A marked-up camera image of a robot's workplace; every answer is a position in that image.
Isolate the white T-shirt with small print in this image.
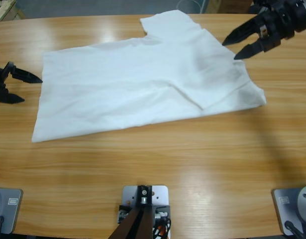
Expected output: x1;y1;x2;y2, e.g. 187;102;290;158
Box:
31;9;267;144

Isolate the brown cardboard box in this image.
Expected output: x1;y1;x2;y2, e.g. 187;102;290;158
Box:
206;0;253;14

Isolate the white round hoop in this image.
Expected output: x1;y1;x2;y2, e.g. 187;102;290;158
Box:
177;0;201;13

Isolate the arm grey base plate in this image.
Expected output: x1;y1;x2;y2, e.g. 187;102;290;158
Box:
0;188;23;235
271;184;306;236

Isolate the grey white mount block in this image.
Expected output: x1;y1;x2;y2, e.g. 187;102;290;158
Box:
121;184;171;239

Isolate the black orange cable bundle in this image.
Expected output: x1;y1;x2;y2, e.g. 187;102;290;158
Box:
152;211;172;239

